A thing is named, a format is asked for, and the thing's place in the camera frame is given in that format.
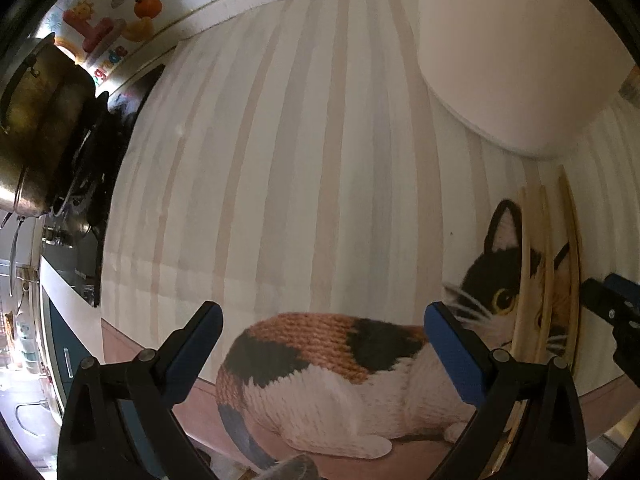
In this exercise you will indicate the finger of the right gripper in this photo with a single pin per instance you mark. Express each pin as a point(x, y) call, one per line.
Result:
point(615, 300)

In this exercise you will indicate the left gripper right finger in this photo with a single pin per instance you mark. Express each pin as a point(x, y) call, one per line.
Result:
point(550, 442)

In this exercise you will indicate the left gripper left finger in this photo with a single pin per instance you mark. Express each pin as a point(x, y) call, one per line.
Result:
point(118, 421)

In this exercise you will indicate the wooden chopstick on mat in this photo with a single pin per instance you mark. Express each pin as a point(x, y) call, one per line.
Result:
point(574, 243)
point(547, 292)

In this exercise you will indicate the black gas stove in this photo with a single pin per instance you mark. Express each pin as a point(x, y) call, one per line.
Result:
point(73, 235)

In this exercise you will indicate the striped cat table mat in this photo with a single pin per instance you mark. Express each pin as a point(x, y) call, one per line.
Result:
point(293, 159)

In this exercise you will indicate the steel cooking pot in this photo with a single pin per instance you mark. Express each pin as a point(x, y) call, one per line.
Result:
point(45, 99)

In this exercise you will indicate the colourful fruit wall sticker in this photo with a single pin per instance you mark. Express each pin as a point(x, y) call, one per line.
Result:
point(99, 35)

